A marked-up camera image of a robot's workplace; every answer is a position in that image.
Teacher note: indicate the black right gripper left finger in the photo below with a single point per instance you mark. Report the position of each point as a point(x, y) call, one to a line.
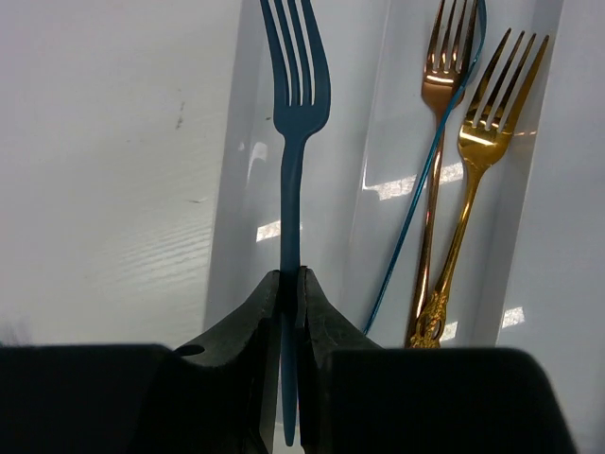
point(215, 394)

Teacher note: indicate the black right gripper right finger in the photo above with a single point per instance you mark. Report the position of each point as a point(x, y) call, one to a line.
point(358, 397)

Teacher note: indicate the ornate gold fork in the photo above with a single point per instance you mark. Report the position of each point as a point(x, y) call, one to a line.
point(484, 137)

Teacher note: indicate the matte blue fork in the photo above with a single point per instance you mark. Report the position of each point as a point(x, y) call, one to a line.
point(301, 108)

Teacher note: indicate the rose gold fork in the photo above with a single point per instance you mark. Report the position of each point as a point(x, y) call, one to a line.
point(448, 58)

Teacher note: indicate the white cutlery tray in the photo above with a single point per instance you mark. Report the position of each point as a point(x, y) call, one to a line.
point(530, 274)

